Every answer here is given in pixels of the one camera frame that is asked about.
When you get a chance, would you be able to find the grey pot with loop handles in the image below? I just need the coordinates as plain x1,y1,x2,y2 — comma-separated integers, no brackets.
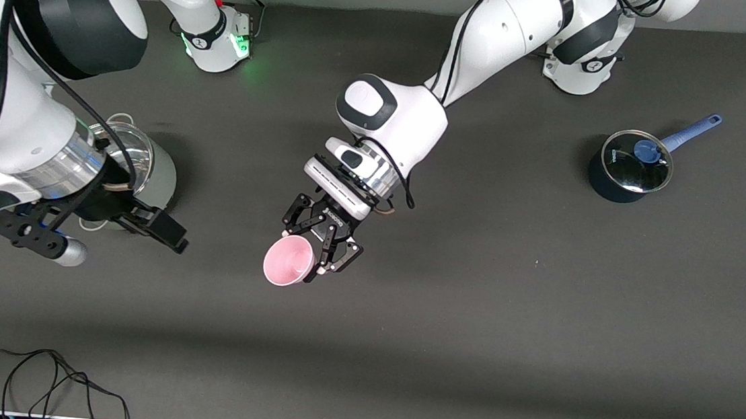
78,110,183,237

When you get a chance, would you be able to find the glass lid with blue knob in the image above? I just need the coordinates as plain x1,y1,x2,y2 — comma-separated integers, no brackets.
599,127,677,197

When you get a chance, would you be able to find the dark grey table cover sheet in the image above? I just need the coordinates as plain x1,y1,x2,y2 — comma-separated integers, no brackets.
0,0,746,419

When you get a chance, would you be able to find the glass lid with grey knob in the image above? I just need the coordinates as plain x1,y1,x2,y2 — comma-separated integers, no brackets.
99,120,159,199

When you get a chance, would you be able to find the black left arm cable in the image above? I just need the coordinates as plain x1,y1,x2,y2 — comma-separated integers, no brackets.
345,0,669,231

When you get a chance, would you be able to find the dark blue saucepan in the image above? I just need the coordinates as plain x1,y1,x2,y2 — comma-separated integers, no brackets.
585,104,724,212

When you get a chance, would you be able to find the thin black loose cable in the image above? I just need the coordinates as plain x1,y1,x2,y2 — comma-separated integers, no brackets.
0,334,139,419

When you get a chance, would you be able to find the pink plastic cup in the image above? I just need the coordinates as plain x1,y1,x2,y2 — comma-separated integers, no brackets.
261,232,318,291

